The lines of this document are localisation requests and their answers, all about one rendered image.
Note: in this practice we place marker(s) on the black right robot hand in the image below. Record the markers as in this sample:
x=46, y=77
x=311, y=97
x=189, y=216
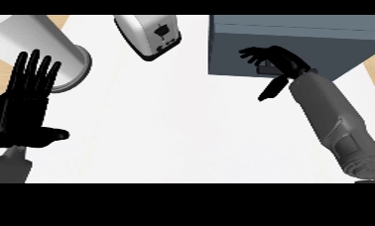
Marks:
x=280, y=61

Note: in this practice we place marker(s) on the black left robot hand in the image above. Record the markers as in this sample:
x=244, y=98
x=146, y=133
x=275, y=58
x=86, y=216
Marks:
x=27, y=111

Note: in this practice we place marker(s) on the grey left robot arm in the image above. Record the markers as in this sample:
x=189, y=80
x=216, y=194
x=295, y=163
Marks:
x=15, y=165

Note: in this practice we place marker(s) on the large silver cylindrical appliance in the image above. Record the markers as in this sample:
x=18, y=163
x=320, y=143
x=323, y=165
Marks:
x=41, y=50

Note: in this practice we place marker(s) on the silver toaster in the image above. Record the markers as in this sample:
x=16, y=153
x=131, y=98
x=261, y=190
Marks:
x=149, y=35

